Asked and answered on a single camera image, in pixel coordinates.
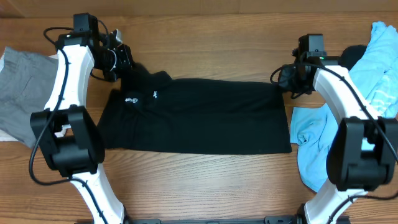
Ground dark navy garment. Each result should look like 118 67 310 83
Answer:
339 45 367 70

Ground pale pink folded garment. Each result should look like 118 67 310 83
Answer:
1 54 58 141

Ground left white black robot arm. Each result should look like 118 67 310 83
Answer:
29 13 134 223

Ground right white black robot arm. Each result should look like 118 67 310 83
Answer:
264 34 397 224

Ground black t-shirt with white logo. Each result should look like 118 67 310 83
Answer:
97 64 292 155

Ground grey folded shorts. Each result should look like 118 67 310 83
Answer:
1 47 58 148

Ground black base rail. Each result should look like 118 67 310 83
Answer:
125 215 303 224

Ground light blue t-shirt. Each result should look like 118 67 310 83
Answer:
289 21 398 192

